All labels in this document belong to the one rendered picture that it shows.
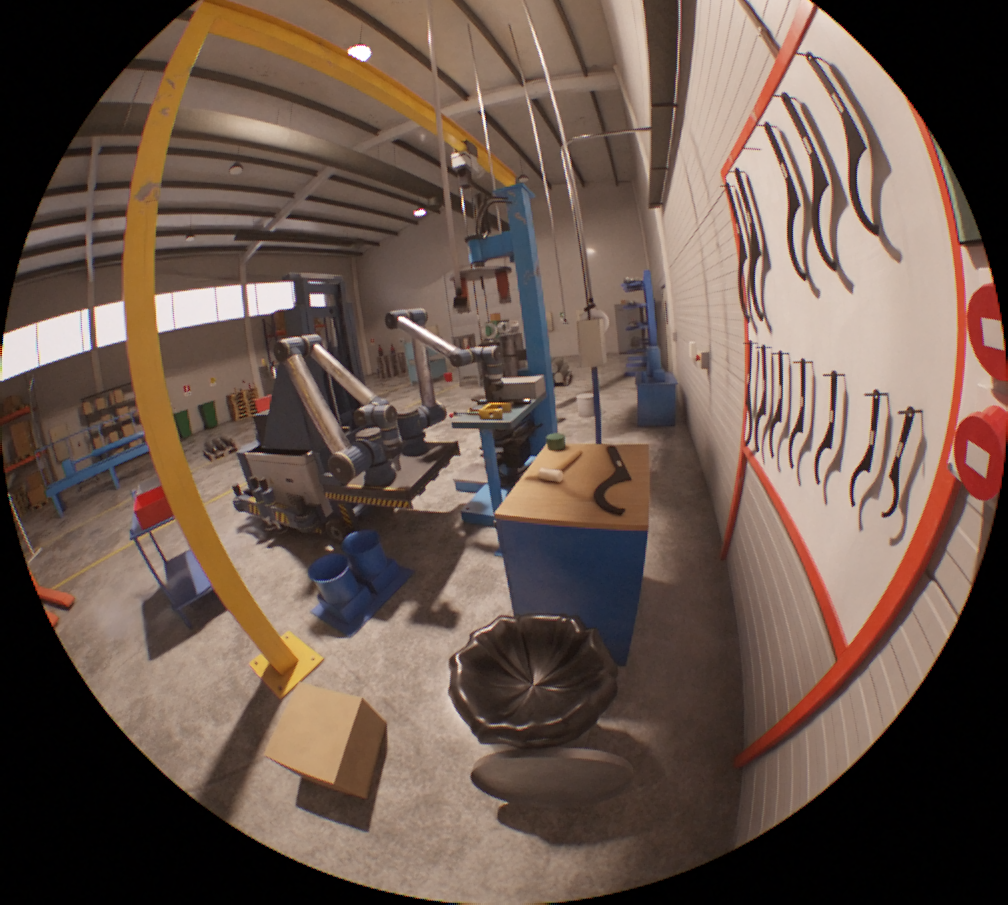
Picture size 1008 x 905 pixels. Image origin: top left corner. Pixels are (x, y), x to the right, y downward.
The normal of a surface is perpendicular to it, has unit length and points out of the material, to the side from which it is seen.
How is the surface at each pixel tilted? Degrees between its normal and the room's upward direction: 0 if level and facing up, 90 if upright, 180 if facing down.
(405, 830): 0
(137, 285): 90
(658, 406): 90
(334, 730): 0
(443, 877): 0
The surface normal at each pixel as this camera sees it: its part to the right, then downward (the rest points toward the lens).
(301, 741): -0.13, -0.96
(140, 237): 0.91, -0.03
